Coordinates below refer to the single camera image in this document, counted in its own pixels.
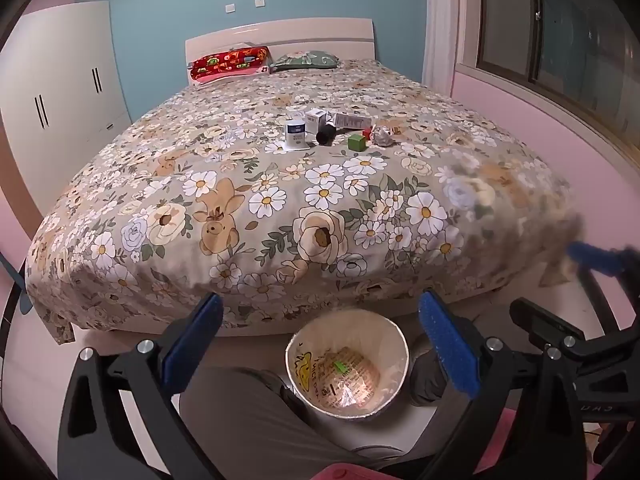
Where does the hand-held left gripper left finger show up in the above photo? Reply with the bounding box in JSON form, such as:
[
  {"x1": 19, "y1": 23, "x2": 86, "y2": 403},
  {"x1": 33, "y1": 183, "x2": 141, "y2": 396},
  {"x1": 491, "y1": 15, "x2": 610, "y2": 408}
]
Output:
[{"x1": 57, "y1": 292, "x2": 224, "y2": 480}]

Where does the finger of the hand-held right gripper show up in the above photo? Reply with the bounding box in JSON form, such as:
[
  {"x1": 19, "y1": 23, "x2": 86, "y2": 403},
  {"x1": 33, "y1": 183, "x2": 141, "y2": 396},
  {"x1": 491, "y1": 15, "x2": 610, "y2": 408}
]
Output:
[
  {"x1": 567, "y1": 241, "x2": 640, "y2": 282},
  {"x1": 509, "y1": 297, "x2": 587, "y2": 347}
]

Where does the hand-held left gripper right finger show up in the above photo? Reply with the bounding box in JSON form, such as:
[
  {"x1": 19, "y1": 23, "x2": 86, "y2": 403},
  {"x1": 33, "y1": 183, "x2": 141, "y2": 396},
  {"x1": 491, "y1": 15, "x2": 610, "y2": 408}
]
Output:
[{"x1": 417, "y1": 290, "x2": 586, "y2": 480}]

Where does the white trash bin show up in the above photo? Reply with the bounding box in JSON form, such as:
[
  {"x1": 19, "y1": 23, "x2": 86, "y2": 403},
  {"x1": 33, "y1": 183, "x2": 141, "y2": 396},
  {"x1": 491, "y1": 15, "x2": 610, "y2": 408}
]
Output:
[{"x1": 285, "y1": 308, "x2": 411, "y2": 422}]

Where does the person's grey trouser leg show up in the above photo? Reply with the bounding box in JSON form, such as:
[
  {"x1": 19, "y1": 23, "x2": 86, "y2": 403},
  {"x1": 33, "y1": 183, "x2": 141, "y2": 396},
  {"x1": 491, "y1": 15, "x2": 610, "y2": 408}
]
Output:
[{"x1": 172, "y1": 365, "x2": 436, "y2": 480}]

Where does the clear snack packet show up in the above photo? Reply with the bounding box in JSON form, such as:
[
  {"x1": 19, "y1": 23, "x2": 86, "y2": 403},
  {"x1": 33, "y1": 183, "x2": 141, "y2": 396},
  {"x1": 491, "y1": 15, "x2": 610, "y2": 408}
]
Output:
[{"x1": 320, "y1": 347, "x2": 383, "y2": 408}]

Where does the floral bed blanket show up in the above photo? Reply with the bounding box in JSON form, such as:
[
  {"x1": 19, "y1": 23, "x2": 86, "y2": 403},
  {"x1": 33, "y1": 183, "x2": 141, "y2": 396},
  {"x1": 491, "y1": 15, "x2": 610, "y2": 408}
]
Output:
[{"x1": 24, "y1": 57, "x2": 586, "y2": 346}]

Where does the blue coat rack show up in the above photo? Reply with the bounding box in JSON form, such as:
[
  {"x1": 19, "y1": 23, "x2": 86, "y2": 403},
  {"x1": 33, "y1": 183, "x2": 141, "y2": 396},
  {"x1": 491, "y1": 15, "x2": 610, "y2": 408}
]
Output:
[{"x1": 0, "y1": 252, "x2": 32, "y2": 317}]

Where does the white bottle with blue label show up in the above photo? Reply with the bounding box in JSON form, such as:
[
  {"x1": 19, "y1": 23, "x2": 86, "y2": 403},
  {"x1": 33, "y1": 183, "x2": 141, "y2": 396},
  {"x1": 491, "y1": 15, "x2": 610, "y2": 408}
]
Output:
[{"x1": 284, "y1": 119, "x2": 308, "y2": 152}]

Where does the window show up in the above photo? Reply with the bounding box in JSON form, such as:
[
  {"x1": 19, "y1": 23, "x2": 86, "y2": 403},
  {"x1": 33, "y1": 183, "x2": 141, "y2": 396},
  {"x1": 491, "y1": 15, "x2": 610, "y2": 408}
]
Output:
[{"x1": 475, "y1": 0, "x2": 640, "y2": 161}]

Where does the long white tube box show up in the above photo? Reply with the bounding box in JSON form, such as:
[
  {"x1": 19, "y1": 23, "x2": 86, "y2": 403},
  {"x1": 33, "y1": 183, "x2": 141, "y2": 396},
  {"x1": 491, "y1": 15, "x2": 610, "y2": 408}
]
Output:
[{"x1": 333, "y1": 112, "x2": 373, "y2": 131}]

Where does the red printed pillow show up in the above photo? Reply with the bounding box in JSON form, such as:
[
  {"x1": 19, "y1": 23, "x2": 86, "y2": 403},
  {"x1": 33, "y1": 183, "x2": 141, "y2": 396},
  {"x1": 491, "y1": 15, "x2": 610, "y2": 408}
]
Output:
[{"x1": 189, "y1": 46, "x2": 271, "y2": 85}]

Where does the green floral pillow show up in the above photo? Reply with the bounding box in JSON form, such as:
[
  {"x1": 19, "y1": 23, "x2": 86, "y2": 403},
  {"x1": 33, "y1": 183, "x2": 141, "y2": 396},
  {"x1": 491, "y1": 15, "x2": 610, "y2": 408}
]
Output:
[{"x1": 269, "y1": 51, "x2": 340, "y2": 72}]

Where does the white wardrobe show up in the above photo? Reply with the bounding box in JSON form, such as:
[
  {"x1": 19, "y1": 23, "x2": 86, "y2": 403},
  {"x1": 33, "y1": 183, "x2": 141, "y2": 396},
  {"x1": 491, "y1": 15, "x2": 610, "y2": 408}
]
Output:
[{"x1": 0, "y1": 1, "x2": 133, "y2": 181}]

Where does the white bed headboard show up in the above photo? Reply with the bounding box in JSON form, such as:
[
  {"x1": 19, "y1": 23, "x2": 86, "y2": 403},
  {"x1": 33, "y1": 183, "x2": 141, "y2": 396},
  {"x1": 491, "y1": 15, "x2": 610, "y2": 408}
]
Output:
[{"x1": 185, "y1": 18, "x2": 376, "y2": 86}]

